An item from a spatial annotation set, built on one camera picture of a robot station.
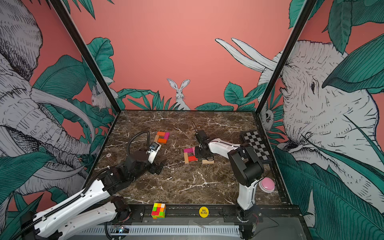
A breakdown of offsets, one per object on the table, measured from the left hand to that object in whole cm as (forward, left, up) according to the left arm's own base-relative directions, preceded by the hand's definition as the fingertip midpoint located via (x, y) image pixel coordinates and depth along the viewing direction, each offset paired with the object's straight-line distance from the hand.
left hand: (160, 153), depth 75 cm
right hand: (+9, -20, -18) cm, 28 cm away
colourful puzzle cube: (-24, +1, -14) cm, 28 cm away
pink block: (+12, -18, -19) cm, 28 cm away
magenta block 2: (+12, -15, -19) cm, 27 cm away
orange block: (+19, +3, -18) cm, 27 cm away
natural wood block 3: (+2, -25, -17) cm, 30 cm away
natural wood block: (+22, +8, -18) cm, 29 cm away
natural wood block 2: (+5, -13, -18) cm, 22 cm away
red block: (+6, -17, -19) cm, 26 cm away
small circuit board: (-30, +20, -19) cm, 40 cm away
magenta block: (+24, +1, -18) cm, 30 cm away
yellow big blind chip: (-25, -22, -18) cm, 38 cm away
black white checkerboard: (+17, -60, -16) cm, 64 cm away
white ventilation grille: (-31, -2, -19) cm, 37 cm away
